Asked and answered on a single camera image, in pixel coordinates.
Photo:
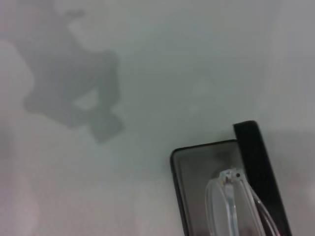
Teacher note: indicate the black glasses case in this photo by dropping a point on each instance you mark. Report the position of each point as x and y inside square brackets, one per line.
[261, 167]

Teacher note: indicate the clear plastic glasses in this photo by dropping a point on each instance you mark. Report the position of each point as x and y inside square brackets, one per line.
[221, 201]

